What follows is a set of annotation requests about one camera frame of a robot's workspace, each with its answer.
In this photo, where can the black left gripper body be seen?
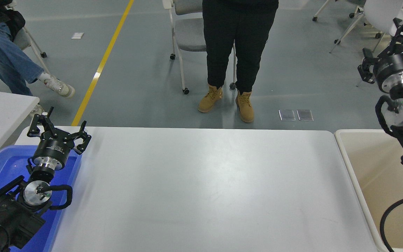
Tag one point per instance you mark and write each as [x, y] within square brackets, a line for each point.
[51, 148]

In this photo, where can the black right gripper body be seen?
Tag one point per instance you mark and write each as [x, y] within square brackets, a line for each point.
[394, 66]

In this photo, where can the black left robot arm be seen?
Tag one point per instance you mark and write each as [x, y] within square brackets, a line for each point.
[9, 217]

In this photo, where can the white wheeled chair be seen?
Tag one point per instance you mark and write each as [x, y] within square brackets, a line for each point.
[337, 41]

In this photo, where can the white shell chair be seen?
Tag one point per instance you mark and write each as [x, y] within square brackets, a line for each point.
[380, 14]

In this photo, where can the blue plastic tray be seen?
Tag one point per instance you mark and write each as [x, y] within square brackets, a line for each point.
[5, 164]

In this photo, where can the metal floor plate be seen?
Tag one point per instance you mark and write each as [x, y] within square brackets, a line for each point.
[305, 115]
[287, 115]

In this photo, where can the large pale plastic bin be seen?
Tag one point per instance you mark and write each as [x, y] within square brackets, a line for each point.
[369, 157]

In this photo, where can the person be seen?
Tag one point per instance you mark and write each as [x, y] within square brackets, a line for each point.
[2, 52]
[222, 35]

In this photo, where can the white floor label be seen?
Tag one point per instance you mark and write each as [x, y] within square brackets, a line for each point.
[77, 35]

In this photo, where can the grey white-framed wheeled chair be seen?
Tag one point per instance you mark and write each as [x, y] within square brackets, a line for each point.
[187, 38]

